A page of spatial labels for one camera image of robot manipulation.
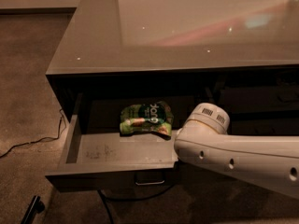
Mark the green snack bag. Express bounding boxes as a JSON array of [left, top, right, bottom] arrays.
[[120, 101, 174, 136]]

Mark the grey drawer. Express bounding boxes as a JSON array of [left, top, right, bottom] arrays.
[[229, 118, 299, 136], [214, 80, 299, 114], [45, 92, 225, 193]]

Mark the black object on floor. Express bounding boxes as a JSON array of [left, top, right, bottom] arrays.
[[21, 195, 45, 224]]

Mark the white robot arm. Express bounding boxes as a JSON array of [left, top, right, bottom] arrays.
[[174, 103, 299, 199]]

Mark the grey drawer cabinet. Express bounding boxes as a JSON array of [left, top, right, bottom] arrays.
[[45, 0, 299, 187]]

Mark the thin black floor cable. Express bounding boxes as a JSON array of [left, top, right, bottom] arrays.
[[0, 109, 65, 159]]

